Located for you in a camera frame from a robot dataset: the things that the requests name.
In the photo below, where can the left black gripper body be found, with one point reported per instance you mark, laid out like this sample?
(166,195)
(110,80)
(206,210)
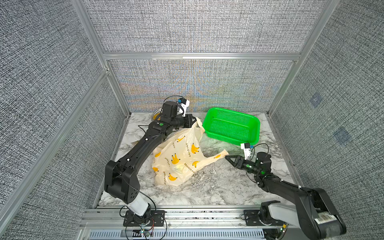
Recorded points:
(184,122)

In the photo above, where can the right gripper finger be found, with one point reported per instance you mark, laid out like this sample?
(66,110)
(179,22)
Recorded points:
(232,159)
(234,164)

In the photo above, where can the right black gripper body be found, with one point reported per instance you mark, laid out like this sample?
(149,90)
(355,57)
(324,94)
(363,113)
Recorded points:
(249,167)

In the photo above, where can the banana print plastic bag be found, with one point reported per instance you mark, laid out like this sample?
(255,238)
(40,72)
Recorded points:
(180,157)

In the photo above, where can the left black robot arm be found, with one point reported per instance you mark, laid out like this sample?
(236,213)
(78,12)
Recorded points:
(121,179)

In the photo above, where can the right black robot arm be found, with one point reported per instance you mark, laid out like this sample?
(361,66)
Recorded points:
(311,209)

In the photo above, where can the green plastic basket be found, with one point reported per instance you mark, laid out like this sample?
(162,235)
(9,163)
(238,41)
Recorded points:
(232,127)

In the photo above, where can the patterned bowl with yellow food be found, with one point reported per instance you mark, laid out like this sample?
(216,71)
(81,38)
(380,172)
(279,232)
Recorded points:
(155,114)

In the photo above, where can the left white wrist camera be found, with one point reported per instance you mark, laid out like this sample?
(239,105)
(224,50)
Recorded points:
(183,104)

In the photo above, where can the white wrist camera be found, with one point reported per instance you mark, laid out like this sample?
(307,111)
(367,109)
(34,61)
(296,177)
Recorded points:
(183,104)
(247,148)

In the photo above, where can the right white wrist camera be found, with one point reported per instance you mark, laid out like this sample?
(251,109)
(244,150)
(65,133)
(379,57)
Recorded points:
(247,148)

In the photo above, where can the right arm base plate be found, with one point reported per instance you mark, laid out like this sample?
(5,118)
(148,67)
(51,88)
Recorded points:
(254,218)

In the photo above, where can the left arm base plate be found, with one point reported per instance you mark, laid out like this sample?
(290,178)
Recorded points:
(154,218)

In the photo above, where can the aluminium front rail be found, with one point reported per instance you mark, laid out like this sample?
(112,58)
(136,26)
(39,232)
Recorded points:
(184,223)

